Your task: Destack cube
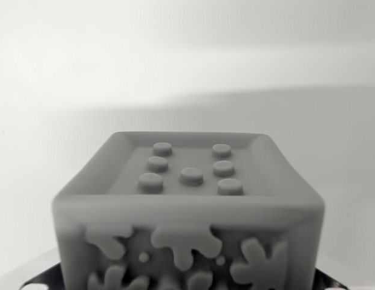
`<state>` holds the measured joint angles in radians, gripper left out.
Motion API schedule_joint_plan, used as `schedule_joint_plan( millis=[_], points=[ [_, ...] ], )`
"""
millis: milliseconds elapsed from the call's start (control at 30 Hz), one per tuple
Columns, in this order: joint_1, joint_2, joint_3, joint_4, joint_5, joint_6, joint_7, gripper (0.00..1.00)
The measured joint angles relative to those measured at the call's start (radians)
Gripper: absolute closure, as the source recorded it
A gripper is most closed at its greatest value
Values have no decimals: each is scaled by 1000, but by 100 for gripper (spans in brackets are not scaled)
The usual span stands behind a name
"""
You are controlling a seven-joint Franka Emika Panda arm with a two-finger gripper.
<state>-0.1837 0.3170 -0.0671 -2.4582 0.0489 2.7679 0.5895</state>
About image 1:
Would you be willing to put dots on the black-padded silver gripper left finger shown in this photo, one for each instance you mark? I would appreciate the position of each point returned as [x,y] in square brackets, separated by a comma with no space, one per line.
[39,276]

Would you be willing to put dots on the grey embossed cube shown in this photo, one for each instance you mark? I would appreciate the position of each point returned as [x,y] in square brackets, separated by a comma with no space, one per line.
[187,211]

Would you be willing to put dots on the black-padded silver gripper right finger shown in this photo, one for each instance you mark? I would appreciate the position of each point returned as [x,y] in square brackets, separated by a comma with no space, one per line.
[328,281]

